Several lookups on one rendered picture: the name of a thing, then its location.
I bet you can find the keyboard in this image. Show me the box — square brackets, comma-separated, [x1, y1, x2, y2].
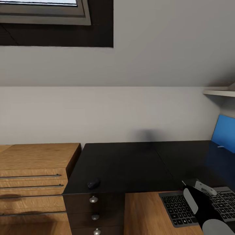
[159, 186, 235, 228]

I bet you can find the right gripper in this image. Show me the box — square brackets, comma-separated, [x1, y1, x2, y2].
[183, 185, 212, 205]

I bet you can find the notebook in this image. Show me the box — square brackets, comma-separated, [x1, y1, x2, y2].
[182, 178, 199, 187]

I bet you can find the mouse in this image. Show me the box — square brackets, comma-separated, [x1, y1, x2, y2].
[88, 178, 100, 188]

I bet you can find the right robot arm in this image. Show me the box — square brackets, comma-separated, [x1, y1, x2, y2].
[183, 181, 235, 235]

